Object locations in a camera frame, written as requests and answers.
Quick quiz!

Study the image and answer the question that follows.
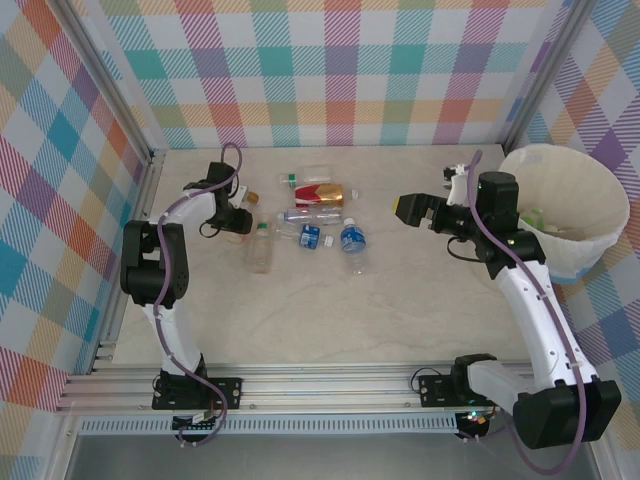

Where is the white fabric bin blue stripe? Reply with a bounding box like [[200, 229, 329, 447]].
[[499, 143, 631, 286]]

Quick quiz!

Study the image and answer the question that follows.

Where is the yellowish clear bottle green cap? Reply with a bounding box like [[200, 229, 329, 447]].
[[243, 221, 277, 275]]

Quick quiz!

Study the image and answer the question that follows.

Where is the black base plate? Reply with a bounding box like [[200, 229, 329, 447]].
[[417, 374, 511, 408], [152, 376, 244, 411]]

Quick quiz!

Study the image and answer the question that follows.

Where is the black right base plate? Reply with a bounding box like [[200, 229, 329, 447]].
[[417, 374, 511, 408]]

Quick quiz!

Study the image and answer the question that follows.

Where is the aluminium frame post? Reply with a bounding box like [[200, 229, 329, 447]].
[[52, 0, 169, 166], [499, 0, 596, 151]]

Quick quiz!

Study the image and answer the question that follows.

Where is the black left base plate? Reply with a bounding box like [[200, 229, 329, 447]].
[[152, 376, 244, 411]]

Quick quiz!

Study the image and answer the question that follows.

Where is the blue label water bottle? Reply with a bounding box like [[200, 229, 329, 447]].
[[339, 216, 370, 277], [273, 223, 335, 250]]

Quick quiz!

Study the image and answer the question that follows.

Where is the clear crushed bottle blue cap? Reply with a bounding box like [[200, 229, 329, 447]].
[[275, 207, 345, 227]]

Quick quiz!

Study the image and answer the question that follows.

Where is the clear bottle white green cap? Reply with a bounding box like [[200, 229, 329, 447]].
[[278, 166, 335, 187]]

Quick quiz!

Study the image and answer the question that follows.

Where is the orange bottle brown cap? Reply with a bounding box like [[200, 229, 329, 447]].
[[224, 191, 262, 245]]

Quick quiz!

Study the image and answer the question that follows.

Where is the small electronics board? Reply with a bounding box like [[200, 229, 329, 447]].
[[172, 410, 222, 432], [457, 408, 495, 431]]

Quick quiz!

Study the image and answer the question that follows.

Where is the white slotted cable duct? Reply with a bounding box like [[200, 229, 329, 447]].
[[79, 418, 459, 435]]

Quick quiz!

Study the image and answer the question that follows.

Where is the red gold plastic bottle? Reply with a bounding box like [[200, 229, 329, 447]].
[[293, 182, 362, 209]]

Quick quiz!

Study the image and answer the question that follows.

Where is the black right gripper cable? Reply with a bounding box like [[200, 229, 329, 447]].
[[446, 236, 482, 262]]

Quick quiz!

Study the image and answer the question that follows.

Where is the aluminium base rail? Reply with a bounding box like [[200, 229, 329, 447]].
[[54, 359, 606, 414]]

